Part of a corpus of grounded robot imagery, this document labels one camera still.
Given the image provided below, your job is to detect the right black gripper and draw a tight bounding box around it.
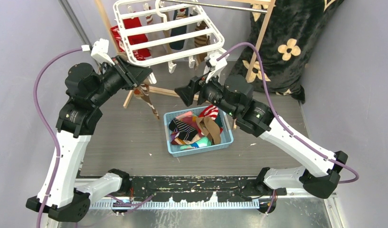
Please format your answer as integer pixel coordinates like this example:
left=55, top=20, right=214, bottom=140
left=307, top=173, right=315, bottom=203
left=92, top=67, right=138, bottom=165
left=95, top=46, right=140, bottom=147
left=175, top=67, right=238, bottom=117

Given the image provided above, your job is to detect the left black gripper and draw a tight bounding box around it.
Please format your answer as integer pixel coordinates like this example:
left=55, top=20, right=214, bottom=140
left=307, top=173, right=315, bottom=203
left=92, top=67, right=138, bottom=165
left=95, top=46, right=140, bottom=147
left=90, top=55, right=151, bottom=106

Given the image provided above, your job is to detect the red white striped sock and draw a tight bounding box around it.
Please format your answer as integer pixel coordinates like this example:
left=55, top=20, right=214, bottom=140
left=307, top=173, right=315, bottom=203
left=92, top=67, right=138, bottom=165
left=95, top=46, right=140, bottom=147
left=199, top=105, right=219, bottom=120

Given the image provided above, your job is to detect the white plastic clip hanger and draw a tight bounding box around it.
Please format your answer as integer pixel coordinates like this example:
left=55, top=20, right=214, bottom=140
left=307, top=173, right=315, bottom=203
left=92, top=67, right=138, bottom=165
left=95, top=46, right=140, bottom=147
left=113, top=0, right=225, bottom=74

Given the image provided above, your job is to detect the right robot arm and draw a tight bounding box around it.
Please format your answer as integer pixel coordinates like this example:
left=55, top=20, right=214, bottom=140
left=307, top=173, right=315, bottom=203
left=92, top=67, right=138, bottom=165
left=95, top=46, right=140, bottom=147
left=174, top=75, right=348, bottom=199

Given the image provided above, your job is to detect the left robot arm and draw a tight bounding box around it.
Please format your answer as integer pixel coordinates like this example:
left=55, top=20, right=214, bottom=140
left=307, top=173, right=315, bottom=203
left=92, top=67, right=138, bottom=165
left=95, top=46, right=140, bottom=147
left=26, top=56, right=152, bottom=223

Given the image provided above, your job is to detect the red sock plain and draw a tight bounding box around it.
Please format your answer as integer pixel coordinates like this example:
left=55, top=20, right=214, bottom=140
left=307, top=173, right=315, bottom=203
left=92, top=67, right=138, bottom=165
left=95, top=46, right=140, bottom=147
left=123, top=17, right=151, bottom=61

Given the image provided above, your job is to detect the pink sock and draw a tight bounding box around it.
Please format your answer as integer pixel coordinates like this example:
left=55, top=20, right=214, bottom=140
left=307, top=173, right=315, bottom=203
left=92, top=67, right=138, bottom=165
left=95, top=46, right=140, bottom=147
left=175, top=111, right=194, bottom=124

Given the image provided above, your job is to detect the light blue plastic basket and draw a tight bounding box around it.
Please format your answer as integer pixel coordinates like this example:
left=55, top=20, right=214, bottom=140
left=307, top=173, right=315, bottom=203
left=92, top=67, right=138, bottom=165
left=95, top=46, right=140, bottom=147
left=163, top=106, right=234, bottom=157

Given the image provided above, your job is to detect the black striped sock in basket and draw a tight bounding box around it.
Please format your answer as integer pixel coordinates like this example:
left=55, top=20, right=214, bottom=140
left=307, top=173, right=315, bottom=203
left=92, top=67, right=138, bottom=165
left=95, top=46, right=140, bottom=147
left=168, top=118, right=200, bottom=142

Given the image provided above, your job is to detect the dark green sock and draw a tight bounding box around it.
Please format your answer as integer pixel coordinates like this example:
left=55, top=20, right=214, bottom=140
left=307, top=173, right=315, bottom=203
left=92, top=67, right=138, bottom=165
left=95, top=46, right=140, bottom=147
left=215, top=113, right=223, bottom=129

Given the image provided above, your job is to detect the red snowflake sock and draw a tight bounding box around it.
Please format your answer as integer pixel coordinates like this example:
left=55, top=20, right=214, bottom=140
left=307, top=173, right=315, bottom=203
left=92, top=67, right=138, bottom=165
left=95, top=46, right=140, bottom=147
left=110, top=26, right=125, bottom=52

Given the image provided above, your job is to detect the mint green sock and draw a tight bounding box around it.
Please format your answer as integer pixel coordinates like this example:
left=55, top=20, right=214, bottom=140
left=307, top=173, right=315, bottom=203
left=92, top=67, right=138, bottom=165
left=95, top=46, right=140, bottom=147
left=180, top=137, right=212, bottom=150

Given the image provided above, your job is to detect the brown striped sock rear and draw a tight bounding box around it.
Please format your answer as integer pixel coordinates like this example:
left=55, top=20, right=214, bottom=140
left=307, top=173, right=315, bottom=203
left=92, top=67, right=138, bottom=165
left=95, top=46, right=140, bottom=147
left=194, top=21, right=210, bottom=67

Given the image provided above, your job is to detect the navy patterned sock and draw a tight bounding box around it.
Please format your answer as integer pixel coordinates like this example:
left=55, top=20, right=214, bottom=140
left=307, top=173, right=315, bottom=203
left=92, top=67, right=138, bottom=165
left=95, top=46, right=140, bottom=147
left=170, top=8, right=189, bottom=50

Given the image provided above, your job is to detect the metal hanging rod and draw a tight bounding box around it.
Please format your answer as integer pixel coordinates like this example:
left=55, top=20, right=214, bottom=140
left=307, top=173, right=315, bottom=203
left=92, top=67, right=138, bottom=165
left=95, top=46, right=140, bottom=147
left=164, top=0, right=267, bottom=14

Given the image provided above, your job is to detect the black floral blanket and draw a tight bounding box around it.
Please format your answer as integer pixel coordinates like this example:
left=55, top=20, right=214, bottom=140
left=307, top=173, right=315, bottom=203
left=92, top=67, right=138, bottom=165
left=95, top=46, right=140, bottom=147
left=229, top=0, right=344, bottom=103

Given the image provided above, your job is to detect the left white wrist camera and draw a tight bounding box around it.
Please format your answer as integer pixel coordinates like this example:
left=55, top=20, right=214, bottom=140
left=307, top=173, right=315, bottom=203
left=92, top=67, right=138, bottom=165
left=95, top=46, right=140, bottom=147
left=81, top=38, right=115, bottom=66

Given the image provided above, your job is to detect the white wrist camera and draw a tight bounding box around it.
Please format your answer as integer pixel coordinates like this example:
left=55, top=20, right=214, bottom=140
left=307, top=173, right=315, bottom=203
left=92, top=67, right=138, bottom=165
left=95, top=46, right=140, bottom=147
left=81, top=38, right=115, bottom=66
left=203, top=48, right=229, bottom=83

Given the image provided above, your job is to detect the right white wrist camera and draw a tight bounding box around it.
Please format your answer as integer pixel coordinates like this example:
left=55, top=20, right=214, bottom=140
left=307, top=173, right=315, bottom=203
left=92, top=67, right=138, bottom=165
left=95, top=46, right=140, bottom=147
left=203, top=48, right=229, bottom=83

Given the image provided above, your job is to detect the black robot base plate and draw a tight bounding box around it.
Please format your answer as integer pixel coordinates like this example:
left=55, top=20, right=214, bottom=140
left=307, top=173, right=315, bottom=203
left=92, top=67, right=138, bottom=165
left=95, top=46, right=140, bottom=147
left=110, top=176, right=272, bottom=203

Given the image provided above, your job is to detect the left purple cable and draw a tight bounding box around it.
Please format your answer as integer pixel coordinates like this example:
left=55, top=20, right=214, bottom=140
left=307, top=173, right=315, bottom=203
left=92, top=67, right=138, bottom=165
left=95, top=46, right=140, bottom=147
left=32, top=47, right=153, bottom=228

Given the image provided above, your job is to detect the purple cable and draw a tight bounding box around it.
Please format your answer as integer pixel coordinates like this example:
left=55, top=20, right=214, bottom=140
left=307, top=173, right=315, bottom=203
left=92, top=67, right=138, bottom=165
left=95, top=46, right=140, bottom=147
left=32, top=47, right=153, bottom=228
left=216, top=42, right=360, bottom=216

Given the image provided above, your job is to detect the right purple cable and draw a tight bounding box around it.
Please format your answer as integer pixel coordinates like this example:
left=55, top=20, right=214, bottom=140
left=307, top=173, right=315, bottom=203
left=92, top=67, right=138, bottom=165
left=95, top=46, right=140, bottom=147
left=216, top=42, right=360, bottom=216

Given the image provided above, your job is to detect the wooden drying rack frame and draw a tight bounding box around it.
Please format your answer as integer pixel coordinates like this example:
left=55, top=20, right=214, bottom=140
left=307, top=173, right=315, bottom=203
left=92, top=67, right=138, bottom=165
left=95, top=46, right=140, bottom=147
left=93, top=0, right=277, bottom=130

